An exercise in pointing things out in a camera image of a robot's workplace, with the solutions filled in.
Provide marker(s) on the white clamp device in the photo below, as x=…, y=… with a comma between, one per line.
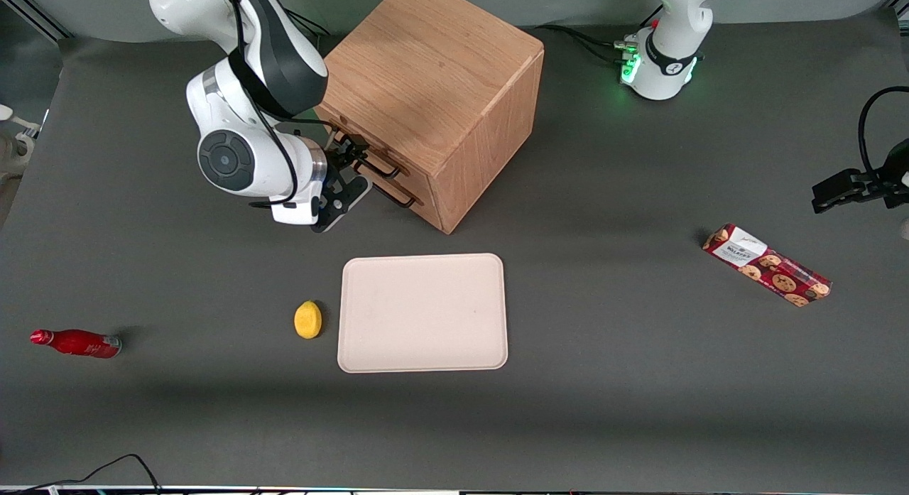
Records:
x=14, y=143

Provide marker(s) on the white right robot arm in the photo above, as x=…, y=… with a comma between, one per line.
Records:
x=227, y=154

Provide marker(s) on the yellow lemon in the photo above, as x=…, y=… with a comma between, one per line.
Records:
x=307, y=320

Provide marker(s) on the wooden drawer cabinet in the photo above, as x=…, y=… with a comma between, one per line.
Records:
x=433, y=76

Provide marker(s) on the beige rectangular tray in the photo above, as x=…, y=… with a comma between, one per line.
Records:
x=422, y=314

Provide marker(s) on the aluminium frame rail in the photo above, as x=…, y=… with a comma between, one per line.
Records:
x=35, y=13

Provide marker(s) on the red tartan cookie box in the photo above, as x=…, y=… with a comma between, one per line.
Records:
x=770, y=266

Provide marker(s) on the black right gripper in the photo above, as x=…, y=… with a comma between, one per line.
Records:
x=341, y=159

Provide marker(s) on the red bottle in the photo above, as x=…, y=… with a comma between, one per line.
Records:
x=78, y=343

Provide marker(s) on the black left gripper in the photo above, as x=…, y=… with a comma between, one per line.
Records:
x=875, y=182

